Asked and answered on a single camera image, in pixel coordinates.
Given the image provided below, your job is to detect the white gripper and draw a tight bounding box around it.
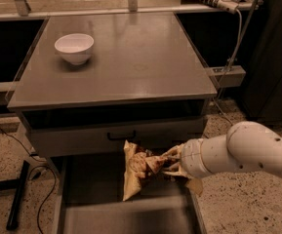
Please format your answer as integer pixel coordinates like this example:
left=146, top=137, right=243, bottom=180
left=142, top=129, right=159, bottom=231
left=161, top=138, right=211, bottom=178

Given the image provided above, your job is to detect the brown chip bag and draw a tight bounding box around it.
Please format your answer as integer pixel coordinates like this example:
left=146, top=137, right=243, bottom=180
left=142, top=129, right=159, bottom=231
left=123, top=140, right=203, bottom=201

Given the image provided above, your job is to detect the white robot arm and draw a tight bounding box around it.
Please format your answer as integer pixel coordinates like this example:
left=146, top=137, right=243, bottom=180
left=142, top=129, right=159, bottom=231
left=164, top=121, right=282, bottom=178

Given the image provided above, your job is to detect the grey open middle drawer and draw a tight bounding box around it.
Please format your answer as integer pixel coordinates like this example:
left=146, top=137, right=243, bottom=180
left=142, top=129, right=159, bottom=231
left=53, top=152, right=207, bottom=234

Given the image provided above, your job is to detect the grey top drawer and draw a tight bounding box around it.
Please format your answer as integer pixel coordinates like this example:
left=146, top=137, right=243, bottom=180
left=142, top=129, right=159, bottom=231
left=26, top=116, right=206, bottom=157

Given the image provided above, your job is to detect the grey drawer cabinet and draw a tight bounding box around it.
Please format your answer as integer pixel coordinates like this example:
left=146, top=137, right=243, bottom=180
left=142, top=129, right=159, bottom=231
left=6, top=11, right=219, bottom=168

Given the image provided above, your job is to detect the dark cabinet at right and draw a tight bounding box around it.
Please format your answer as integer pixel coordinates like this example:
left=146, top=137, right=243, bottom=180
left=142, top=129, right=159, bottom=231
left=239, top=0, right=282, bottom=123

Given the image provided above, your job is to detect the white ceramic bowl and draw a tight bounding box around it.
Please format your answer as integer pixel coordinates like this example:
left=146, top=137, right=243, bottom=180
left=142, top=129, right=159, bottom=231
left=55, top=33, right=95, bottom=65

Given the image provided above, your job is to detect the black metal floor stand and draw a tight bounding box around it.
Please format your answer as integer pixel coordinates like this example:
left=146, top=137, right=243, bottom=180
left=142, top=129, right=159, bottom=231
left=0, top=161, right=30, bottom=231

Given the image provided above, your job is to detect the black drawer handle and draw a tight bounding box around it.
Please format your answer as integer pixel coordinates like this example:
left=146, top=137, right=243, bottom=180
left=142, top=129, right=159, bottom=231
left=106, top=131, right=137, bottom=141

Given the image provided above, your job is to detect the white power cable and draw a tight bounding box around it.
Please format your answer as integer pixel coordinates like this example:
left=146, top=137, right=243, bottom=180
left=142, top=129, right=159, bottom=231
left=202, top=9, right=244, bottom=129

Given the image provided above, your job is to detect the grey side bracket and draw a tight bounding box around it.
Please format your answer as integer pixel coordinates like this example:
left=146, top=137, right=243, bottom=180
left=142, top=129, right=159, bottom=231
left=205, top=65, right=246, bottom=89

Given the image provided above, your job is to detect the black floor cable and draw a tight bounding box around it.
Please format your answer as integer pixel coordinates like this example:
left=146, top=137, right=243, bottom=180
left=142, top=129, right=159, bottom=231
left=0, top=116, right=59, bottom=234

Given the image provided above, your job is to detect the grey rail shelf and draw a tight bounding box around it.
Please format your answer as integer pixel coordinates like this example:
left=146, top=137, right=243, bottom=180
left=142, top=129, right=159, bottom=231
left=0, top=0, right=265, bottom=21

